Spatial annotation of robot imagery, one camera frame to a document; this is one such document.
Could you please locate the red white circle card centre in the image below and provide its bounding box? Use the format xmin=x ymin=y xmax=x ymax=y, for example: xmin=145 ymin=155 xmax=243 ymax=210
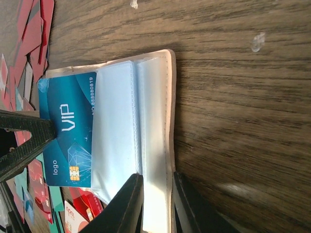
xmin=64 ymin=201 xmax=89 ymax=233

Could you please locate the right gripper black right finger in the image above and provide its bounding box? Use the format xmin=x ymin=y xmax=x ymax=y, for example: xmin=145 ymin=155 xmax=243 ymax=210
xmin=172 ymin=172 xmax=238 ymax=233

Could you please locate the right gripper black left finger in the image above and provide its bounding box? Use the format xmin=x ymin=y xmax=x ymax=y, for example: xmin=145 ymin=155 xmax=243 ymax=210
xmin=81 ymin=173 xmax=144 ymax=233

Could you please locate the blue chip card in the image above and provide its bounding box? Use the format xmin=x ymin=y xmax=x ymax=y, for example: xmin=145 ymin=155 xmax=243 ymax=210
xmin=22 ymin=189 xmax=34 ymax=225

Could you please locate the red stripe card back left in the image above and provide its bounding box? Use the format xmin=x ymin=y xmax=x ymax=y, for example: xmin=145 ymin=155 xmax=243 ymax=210
xmin=14 ymin=0 xmax=54 ymax=84

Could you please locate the red gold VIP card centre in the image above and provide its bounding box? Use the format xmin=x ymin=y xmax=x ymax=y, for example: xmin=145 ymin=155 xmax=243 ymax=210
xmin=28 ymin=159 xmax=53 ymax=224

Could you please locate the blue VIP card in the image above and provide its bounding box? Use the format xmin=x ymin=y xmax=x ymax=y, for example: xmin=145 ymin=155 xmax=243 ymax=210
xmin=37 ymin=72 xmax=97 ymax=188

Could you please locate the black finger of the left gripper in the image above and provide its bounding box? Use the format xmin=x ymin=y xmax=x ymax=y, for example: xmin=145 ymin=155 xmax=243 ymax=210
xmin=0 ymin=132 xmax=56 ymax=182
xmin=0 ymin=110 xmax=56 ymax=136

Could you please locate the red gold card top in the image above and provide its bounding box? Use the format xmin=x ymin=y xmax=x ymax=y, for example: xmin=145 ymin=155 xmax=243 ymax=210
xmin=69 ymin=187 xmax=104 ymax=221

